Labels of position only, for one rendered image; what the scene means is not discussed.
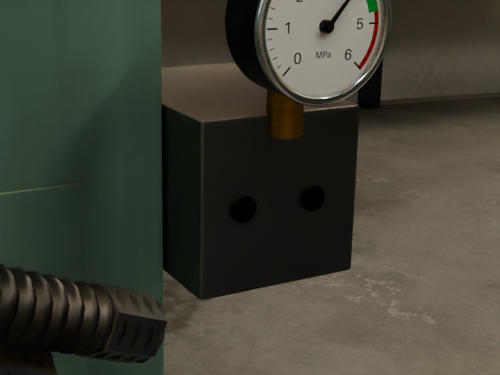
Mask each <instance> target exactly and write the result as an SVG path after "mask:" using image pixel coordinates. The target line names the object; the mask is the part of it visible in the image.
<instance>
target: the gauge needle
mask: <svg viewBox="0 0 500 375"><path fill-rule="evenodd" d="M349 1H350V0H346V1H345V2H344V4H343V5H342V6H341V7H340V9H339V10H338V12H337V13H336V14H335V16H334V17H333V18H332V19H331V21H330V20H326V19H325V20H322V21H321V23H320V25H319V29H320V31H321V32H323V33H331V32H332V31H333V29H334V24H335V22H336V20H337V19H338V18H339V16H340V15H341V13H342V11H343V10H344V9H345V7H346V6H347V4H348V2H349Z"/></svg>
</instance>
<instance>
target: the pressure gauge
mask: <svg viewBox="0 0 500 375"><path fill-rule="evenodd" d="M345 1H346V0H228V2H227V6H226V9H225V35H226V39H227V43H228V47H229V50H230V52H231V55H232V57H233V59H234V61H235V63H236V64H237V67H238V68H239V69H240V70H241V72H242V73H243V74H244V75H245V76H247V78H249V79H250V81H252V82H253V83H256V84H257V85H259V86H261V87H263V88H265V89H267V96H266V113H267V115H268V116H269V135H270V137H271V138H277V139H295V138H300V137H301V135H303V130H304V105H308V106H326V105H330V104H334V103H338V102H339V101H342V100H344V99H346V98H348V97H350V96H351V95H352V94H354V93H355V92H357V91H358V90H359V89H360V88H362V87H363V86H364V85H365V84H366V83H367V81H368V80H369V79H370V78H371V76H372V75H373V74H374V72H375V71H376V69H377V68H378V66H379V64H380V63H381V61H382V58H383V56H384V54H385V51H386V48H387V46H388V41H389V37H390V33H391V1H390V0H350V1H349V2H348V4H347V6H346V7H345V9H344V10H343V11H342V13H341V15H340V16H339V18H338V19H337V20H336V22H335V24H334V29H333V31H332V32H331V33H323V32H321V31H320V29H319V25H320V23H321V21H322V20H325V19H326V20H330V21H331V19H332V18H333V17H334V16H335V14H336V13H337V12H338V10H339V9H340V7H341V6H342V5H343V4H344V2H345Z"/></svg>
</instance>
